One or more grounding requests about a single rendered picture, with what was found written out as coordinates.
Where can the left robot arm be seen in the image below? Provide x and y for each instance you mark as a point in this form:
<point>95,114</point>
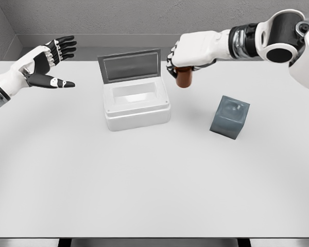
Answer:
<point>1,86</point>

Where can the brown cylindrical bottle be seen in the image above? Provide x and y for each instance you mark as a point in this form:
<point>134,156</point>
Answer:
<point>184,76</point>

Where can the grey cube block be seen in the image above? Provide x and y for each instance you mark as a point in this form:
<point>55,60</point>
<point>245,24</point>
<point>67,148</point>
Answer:
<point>229,117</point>

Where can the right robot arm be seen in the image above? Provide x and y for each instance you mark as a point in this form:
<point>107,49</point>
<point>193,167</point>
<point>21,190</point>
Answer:
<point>273,38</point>

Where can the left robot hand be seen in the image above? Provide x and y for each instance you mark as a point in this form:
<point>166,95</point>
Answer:
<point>38,64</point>

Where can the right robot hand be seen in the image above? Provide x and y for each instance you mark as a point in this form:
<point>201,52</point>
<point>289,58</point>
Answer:
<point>193,50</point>

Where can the white box with open lid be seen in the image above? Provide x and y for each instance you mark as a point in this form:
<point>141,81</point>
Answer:
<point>135,88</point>

